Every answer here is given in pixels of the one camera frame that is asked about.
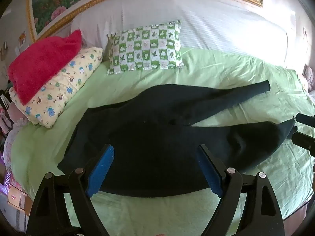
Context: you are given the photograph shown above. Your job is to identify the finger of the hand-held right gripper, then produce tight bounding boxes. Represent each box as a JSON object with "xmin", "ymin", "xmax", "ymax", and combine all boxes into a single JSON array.
[
  {"xmin": 295, "ymin": 114, "xmax": 315, "ymax": 129},
  {"xmin": 292, "ymin": 131, "xmax": 315, "ymax": 156}
]

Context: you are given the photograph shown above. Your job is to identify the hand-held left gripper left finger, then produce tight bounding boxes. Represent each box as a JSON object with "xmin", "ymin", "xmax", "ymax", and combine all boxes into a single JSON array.
[{"xmin": 27, "ymin": 144, "xmax": 115, "ymax": 236}]

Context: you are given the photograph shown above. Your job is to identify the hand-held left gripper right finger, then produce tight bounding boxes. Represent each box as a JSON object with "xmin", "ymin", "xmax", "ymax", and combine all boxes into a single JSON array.
[{"xmin": 194, "ymin": 144, "xmax": 287, "ymax": 236}]

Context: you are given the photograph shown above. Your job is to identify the dark pants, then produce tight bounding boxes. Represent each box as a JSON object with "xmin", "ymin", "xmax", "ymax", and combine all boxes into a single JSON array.
[{"xmin": 57, "ymin": 80, "xmax": 299, "ymax": 198}]

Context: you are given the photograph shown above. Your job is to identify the pink patterned cloth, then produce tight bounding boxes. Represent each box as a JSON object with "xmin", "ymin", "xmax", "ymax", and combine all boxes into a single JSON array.
[{"xmin": 301, "ymin": 64, "xmax": 315, "ymax": 92}]

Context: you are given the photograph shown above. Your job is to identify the yellow animal print pillow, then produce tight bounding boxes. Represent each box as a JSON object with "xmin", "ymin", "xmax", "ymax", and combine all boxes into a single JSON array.
[{"xmin": 9, "ymin": 47, "xmax": 104, "ymax": 128}]

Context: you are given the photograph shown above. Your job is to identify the white frilly cloth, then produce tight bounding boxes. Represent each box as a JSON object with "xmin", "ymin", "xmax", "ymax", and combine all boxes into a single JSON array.
[{"xmin": 4, "ymin": 118, "xmax": 25, "ymax": 172}]

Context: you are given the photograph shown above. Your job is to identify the purple printed box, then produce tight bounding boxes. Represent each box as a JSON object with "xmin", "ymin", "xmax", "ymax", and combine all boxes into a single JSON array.
[{"xmin": 0, "ymin": 171, "xmax": 16, "ymax": 197}]

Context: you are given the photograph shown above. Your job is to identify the bed with green sheet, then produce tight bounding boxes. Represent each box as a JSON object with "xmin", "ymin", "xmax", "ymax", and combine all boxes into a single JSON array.
[{"xmin": 11, "ymin": 47, "xmax": 315, "ymax": 236}]

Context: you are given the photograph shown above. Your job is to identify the red fleece blanket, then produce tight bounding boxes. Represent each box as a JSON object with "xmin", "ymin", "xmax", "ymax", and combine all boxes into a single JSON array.
[{"xmin": 8, "ymin": 29, "xmax": 83, "ymax": 106}]

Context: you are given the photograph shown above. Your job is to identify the green checkered pillow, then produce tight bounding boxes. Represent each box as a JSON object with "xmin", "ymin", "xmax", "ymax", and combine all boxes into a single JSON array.
[{"xmin": 106, "ymin": 20, "xmax": 185, "ymax": 75}]

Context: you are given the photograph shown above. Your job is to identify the gold framed landscape painting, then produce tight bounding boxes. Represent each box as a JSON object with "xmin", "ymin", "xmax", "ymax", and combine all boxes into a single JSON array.
[{"xmin": 26, "ymin": 0, "xmax": 264, "ymax": 42}]

